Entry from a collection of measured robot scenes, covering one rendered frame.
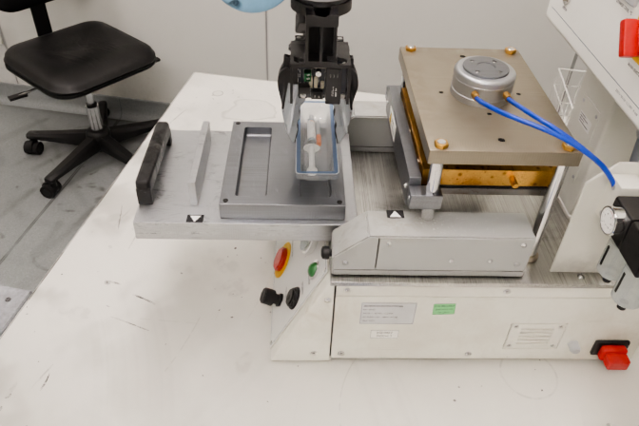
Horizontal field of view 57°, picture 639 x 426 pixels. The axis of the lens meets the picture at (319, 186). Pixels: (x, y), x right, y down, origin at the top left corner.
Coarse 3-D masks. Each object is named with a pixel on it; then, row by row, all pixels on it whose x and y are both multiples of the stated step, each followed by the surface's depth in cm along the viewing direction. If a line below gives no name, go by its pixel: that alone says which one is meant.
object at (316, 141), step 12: (300, 108) 87; (312, 108) 87; (324, 108) 87; (300, 120) 85; (312, 120) 85; (324, 120) 85; (300, 132) 82; (312, 132) 82; (324, 132) 82; (300, 144) 80; (312, 144) 80; (324, 144) 80; (300, 156) 78; (312, 156) 78; (324, 156) 78; (336, 156) 78; (300, 168) 75; (312, 168) 75; (324, 168) 76; (336, 168) 76
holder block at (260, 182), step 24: (240, 144) 87; (264, 144) 90; (288, 144) 87; (240, 168) 84; (264, 168) 85; (288, 168) 82; (240, 192) 80; (264, 192) 81; (288, 192) 78; (312, 192) 81; (336, 192) 79; (240, 216) 77; (264, 216) 78; (288, 216) 78; (312, 216) 78; (336, 216) 78
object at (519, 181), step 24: (408, 96) 87; (408, 120) 83; (456, 168) 73; (480, 168) 73; (504, 168) 74; (528, 168) 74; (552, 168) 74; (456, 192) 75; (480, 192) 75; (504, 192) 75; (528, 192) 76
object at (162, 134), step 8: (160, 128) 86; (168, 128) 88; (152, 136) 85; (160, 136) 85; (168, 136) 88; (152, 144) 83; (160, 144) 84; (168, 144) 90; (152, 152) 82; (160, 152) 83; (144, 160) 80; (152, 160) 80; (160, 160) 83; (144, 168) 79; (152, 168) 79; (144, 176) 78; (152, 176) 79; (136, 184) 77; (144, 184) 77; (152, 184) 79; (136, 192) 78; (144, 192) 78; (152, 192) 79; (144, 200) 79; (152, 200) 79
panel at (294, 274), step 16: (288, 256) 94; (304, 256) 88; (320, 256) 81; (288, 272) 92; (304, 272) 85; (320, 272) 79; (288, 288) 89; (304, 288) 83; (272, 304) 94; (272, 320) 91; (288, 320) 84; (272, 336) 88
